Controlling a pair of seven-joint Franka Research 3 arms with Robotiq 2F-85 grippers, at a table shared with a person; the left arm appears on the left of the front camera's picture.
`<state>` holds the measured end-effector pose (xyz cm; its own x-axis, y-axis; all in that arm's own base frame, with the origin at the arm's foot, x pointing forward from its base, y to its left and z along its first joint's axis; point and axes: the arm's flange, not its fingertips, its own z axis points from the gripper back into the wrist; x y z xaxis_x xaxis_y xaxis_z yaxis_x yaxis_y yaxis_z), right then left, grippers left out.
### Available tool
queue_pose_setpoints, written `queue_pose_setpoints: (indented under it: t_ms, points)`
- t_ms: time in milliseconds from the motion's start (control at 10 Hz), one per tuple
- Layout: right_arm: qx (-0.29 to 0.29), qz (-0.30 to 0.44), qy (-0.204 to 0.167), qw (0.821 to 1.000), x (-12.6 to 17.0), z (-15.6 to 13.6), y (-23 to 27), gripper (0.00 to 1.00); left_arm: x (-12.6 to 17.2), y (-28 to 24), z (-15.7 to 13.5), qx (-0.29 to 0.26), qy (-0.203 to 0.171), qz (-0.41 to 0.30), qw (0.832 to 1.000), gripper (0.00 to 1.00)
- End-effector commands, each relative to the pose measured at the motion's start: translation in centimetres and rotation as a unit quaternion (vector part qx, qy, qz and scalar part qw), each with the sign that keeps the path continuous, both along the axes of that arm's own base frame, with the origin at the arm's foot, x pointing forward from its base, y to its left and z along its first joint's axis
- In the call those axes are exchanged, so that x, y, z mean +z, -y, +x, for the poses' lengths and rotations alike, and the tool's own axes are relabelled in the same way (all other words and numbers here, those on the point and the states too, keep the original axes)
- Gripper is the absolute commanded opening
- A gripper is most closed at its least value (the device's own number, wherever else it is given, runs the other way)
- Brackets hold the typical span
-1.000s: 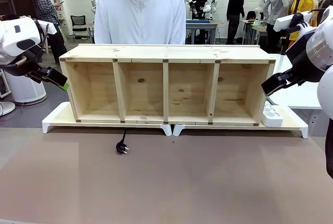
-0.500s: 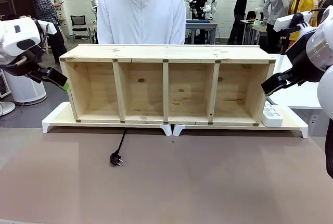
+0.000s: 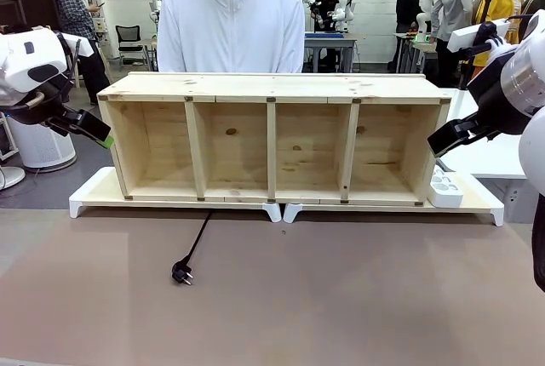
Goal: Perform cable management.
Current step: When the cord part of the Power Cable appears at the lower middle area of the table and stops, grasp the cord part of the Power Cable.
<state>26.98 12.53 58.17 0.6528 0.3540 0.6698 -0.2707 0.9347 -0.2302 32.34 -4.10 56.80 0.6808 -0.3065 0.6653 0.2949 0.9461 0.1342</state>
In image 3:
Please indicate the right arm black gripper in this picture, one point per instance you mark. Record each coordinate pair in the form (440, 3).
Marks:
(477, 125)

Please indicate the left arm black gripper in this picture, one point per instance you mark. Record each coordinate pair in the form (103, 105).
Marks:
(64, 121)

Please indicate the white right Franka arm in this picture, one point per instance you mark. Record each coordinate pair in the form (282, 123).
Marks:
(523, 76)

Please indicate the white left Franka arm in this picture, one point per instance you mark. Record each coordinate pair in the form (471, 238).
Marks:
(30, 55)

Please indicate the white power strip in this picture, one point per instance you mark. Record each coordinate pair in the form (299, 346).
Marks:
(445, 191)

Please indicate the white side table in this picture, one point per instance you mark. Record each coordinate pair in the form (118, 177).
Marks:
(498, 166)

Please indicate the white cylindrical air purifier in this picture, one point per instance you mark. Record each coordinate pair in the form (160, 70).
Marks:
(42, 149)

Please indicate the white-legged wooden riser stand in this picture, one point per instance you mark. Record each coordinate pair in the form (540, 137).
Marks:
(481, 202)
(98, 196)

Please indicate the black office chair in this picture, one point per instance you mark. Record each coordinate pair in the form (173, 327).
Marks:
(130, 42)

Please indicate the white round fan base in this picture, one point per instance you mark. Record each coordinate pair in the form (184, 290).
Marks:
(10, 176)

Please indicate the man in plaid shirt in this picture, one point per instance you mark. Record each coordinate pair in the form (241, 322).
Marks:
(76, 17)

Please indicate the mannequin in grey hoodie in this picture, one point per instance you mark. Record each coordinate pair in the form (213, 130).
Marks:
(453, 8)

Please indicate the small white background robot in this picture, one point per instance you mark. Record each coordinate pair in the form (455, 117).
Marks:
(155, 4)

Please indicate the standing person in black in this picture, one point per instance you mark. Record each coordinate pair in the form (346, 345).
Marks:
(409, 4)

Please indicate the grey background table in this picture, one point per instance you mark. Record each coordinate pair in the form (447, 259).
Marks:
(332, 40)

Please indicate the mannequin in yellow jacket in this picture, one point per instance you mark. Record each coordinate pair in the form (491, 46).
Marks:
(504, 4)

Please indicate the person in white hoodie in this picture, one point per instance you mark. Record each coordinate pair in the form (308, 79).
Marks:
(230, 21)

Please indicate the four-compartment wooden shelf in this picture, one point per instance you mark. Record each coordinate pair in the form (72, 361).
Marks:
(272, 85)

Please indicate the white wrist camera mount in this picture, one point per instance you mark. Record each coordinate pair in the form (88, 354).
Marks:
(468, 36)
(83, 46)

